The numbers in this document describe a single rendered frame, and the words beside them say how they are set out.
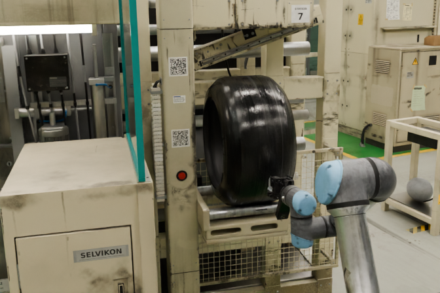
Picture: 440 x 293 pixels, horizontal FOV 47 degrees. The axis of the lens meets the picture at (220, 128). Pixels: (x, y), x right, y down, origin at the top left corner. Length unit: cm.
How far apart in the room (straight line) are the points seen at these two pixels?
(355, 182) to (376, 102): 523
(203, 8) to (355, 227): 127
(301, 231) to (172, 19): 92
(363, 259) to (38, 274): 86
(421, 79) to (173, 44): 485
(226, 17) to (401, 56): 418
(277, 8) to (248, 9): 14
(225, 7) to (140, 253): 123
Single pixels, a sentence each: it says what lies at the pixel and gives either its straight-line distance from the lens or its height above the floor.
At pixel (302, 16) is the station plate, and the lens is 244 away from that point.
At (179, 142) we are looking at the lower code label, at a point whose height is 120.
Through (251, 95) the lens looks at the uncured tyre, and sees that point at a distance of 202.
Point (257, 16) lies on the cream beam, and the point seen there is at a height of 169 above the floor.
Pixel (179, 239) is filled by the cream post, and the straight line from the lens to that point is 223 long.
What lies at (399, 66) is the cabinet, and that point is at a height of 104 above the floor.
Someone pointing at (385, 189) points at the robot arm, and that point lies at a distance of 147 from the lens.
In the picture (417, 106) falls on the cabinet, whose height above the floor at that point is 55.
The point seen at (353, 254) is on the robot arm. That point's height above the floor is 110.
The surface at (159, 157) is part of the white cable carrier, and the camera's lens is 210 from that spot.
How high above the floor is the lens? 173
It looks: 13 degrees down
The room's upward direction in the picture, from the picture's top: 1 degrees counter-clockwise
